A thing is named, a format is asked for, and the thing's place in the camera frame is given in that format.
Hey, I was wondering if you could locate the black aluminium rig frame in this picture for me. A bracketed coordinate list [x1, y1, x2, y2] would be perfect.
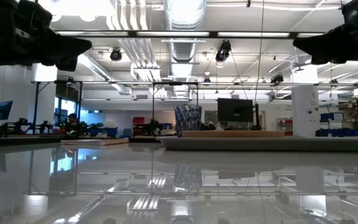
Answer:
[0, 136, 164, 145]

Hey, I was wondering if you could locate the grey plastic tray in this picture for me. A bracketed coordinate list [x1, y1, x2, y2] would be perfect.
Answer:
[156, 136, 358, 152]

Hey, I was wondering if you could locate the row of blue storage bins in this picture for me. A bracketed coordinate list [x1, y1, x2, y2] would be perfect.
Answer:
[314, 126, 358, 138]

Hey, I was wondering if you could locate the dark blue textured cup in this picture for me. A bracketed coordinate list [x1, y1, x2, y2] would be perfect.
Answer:
[173, 104, 203, 138]

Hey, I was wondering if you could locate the large black monitor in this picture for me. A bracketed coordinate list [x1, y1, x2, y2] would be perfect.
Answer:
[216, 97, 255, 123]

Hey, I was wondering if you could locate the black monitor stand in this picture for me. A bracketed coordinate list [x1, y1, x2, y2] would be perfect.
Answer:
[252, 103, 263, 131]

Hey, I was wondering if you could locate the black station frame with arms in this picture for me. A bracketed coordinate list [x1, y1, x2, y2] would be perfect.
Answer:
[134, 81, 200, 137]

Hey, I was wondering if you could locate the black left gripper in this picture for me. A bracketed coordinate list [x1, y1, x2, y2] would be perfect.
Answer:
[0, 0, 93, 77]

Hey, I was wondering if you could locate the long linear ceiling light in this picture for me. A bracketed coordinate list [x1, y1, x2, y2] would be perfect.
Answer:
[55, 30, 326, 39]

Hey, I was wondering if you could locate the round spiral air duct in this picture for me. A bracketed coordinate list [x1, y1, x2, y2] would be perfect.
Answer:
[162, 0, 208, 63]

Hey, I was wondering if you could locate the thin hanging black cable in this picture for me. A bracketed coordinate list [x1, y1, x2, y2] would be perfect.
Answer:
[253, 0, 265, 105]

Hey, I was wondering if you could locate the black ceiling-mounted camera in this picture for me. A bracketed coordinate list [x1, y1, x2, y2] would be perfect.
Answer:
[109, 47, 123, 62]
[214, 39, 232, 63]
[270, 73, 285, 85]

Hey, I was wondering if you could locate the black distant station frame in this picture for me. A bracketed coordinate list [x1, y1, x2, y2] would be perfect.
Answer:
[30, 80, 84, 135]

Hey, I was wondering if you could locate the seated person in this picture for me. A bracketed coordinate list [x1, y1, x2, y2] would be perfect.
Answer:
[64, 113, 81, 137]

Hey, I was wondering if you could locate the blue-lit desk monitor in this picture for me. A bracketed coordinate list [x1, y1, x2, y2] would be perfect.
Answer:
[0, 100, 14, 121]

